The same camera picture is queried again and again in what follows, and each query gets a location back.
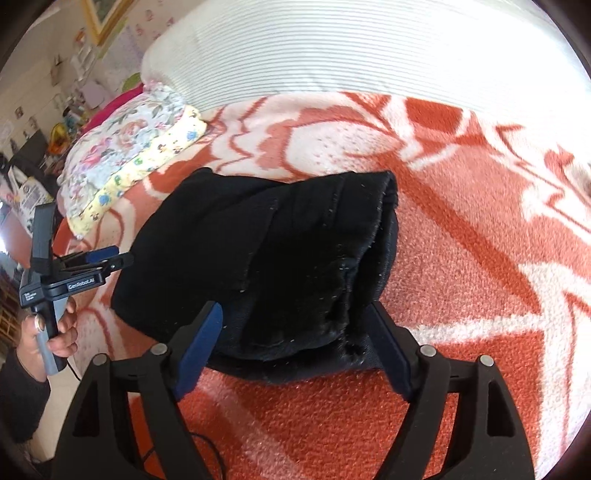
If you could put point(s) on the white ribbed bedspread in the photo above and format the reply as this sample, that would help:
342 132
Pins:
346 50

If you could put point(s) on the person's left hand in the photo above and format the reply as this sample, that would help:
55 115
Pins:
64 339

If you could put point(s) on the orange and white blanket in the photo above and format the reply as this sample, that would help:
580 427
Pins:
461 277

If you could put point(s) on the floral pillow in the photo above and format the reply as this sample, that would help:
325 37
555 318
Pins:
124 147

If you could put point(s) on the black pants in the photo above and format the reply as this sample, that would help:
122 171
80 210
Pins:
277 254

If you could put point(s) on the green plastic item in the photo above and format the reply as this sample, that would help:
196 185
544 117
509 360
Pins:
129 83

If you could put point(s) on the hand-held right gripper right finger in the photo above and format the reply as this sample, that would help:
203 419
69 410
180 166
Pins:
392 357

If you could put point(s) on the pink cloth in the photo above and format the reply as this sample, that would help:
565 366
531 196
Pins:
111 108

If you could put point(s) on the wooden picture frame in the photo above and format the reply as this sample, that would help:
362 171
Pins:
104 18

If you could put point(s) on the person's left forearm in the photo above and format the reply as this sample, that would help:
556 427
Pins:
21 397

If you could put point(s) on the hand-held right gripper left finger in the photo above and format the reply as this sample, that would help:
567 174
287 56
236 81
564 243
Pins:
198 355

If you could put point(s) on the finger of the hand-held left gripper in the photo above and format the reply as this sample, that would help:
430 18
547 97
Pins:
99 254
113 264

